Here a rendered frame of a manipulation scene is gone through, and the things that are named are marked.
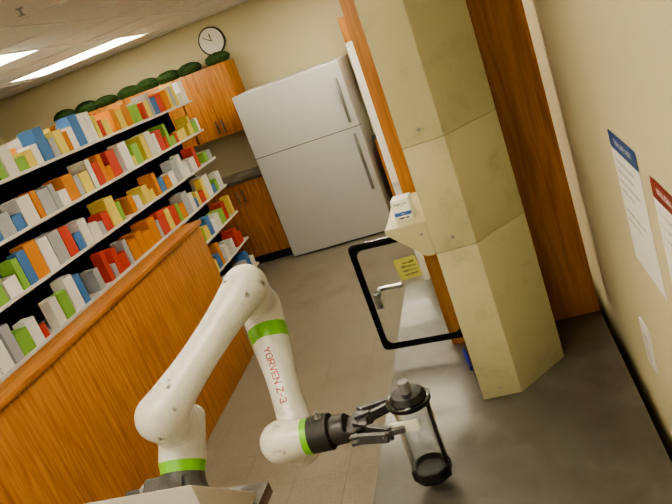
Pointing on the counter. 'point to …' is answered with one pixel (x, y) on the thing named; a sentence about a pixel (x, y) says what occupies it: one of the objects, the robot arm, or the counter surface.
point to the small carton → (403, 207)
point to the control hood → (411, 230)
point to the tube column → (426, 65)
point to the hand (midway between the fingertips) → (411, 413)
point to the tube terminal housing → (486, 254)
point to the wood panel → (539, 192)
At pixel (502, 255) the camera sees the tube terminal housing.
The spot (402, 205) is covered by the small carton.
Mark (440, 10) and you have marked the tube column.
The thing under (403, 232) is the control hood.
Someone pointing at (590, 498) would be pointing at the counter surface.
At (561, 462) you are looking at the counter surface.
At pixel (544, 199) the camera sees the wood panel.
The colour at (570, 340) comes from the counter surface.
